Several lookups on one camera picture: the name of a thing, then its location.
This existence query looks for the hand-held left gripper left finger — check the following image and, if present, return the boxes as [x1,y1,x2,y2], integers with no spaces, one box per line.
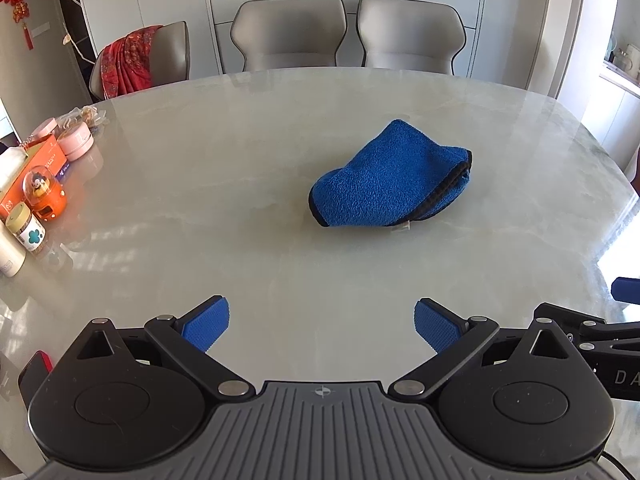
[75,296,256,402]

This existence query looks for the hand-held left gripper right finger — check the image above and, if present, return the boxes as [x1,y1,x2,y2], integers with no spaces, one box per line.
[387,297,576,401]

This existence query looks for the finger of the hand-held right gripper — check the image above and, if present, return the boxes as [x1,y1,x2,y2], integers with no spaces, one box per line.
[611,276,640,304]
[532,302,640,342]

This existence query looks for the blue and grey towel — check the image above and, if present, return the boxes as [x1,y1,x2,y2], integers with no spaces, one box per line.
[308,119,474,230]

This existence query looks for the white side cabinet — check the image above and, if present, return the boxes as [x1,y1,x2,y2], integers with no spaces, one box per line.
[580,72,640,161]

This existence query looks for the red-cased phone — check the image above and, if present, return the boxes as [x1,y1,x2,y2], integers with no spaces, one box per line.
[18,351,53,406]

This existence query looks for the jar with green clover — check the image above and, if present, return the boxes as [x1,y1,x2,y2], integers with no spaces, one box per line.
[5,203,47,252]

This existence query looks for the orange dome toy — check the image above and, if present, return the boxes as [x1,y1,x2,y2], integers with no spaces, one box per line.
[22,165,68,222]

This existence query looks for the white cylinder container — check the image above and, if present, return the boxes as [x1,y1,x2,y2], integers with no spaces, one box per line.
[0,230,27,277]

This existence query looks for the pink round box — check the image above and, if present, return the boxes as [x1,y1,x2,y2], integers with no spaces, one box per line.
[59,125,95,162]
[27,117,58,144]

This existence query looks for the orange cardboard box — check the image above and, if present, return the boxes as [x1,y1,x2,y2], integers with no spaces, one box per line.
[0,135,68,221]

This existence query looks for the white kettle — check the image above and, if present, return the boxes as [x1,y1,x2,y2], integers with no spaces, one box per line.
[614,44,640,79]

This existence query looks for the clear snack bag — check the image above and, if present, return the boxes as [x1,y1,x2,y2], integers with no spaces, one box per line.
[55,105,108,133]

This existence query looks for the red patterned cloth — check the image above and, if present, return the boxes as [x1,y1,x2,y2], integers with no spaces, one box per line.
[100,25,166,98]

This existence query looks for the grey chair with red cloth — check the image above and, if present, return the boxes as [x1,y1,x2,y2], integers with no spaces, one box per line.
[89,21,191,103]

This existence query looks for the grey dining chair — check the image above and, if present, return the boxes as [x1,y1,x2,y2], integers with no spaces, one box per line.
[356,0,467,77]
[231,0,348,73]

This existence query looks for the black cable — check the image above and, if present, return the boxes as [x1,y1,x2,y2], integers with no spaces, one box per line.
[600,452,640,480]

